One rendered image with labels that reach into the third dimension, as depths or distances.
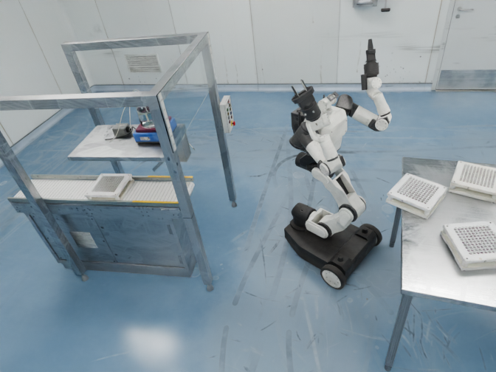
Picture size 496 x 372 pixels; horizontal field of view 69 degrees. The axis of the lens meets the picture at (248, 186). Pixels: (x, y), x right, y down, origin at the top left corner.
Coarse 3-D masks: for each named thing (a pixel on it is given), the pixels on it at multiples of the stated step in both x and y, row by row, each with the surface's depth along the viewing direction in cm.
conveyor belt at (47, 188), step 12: (36, 180) 280; (48, 180) 278; (60, 180) 276; (72, 180) 274; (84, 180) 273; (48, 192) 266; (60, 192) 264; (72, 192) 262; (84, 192) 261; (132, 192) 254; (144, 192) 253; (156, 192) 251; (168, 192) 250
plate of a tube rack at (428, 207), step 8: (408, 176) 219; (416, 176) 218; (400, 184) 215; (432, 184) 212; (392, 192) 210; (432, 192) 206; (440, 192) 206; (400, 200) 206; (408, 200) 203; (416, 200) 203; (432, 200) 201; (424, 208) 197; (432, 208) 198
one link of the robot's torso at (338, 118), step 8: (296, 112) 232; (336, 112) 225; (344, 112) 227; (296, 120) 233; (304, 120) 225; (336, 120) 222; (344, 120) 226; (296, 128) 237; (320, 128) 218; (328, 128) 218; (336, 128) 222; (344, 128) 230; (336, 136) 226; (336, 144) 232
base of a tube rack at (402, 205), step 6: (396, 204) 210; (402, 204) 208; (408, 204) 207; (438, 204) 207; (408, 210) 206; (414, 210) 203; (420, 210) 202; (432, 210) 201; (420, 216) 202; (426, 216) 199
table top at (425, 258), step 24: (408, 168) 237; (432, 168) 234; (408, 216) 203; (432, 216) 201; (456, 216) 199; (480, 216) 198; (408, 240) 190; (432, 240) 189; (408, 264) 179; (432, 264) 177; (456, 264) 175; (408, 288) 168; (432, 288) 167; (456, 288) 166; (480, 288) 164
